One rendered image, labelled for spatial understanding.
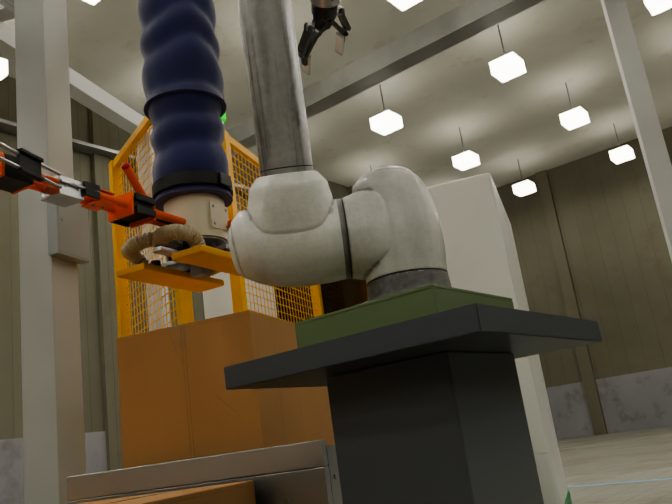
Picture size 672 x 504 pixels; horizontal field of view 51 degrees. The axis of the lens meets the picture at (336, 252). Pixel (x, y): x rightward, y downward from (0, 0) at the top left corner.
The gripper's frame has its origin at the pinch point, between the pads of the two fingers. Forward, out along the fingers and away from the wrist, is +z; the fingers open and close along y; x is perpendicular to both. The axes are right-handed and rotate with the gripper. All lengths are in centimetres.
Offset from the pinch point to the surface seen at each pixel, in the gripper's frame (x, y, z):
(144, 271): -15, -79, 17
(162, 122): 13, -50, 3
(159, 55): 27.3, -38.6, -6.0
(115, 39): 720, 282, 541
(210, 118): 5.8, -38.7, 3.2
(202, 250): -28, -69, 5
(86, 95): 252, 27, 194
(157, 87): 21.6, -44.5, -1.3
